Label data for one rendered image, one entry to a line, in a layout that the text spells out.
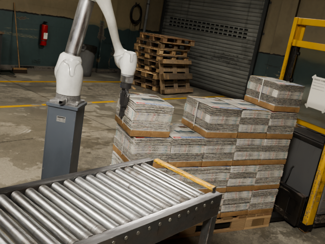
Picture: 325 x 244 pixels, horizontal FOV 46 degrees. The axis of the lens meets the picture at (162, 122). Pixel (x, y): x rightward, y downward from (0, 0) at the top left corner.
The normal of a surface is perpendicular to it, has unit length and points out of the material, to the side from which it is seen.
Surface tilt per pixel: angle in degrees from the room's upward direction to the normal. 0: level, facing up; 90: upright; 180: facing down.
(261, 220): 90
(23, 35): 90
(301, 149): 90
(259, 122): 90
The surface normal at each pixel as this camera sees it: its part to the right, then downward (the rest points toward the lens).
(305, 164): -0.88, -0.03
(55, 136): -0.10, 0.23
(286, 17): -0.66, 0.07
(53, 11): 0.73, 0.29
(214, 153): 0.45, 0.29
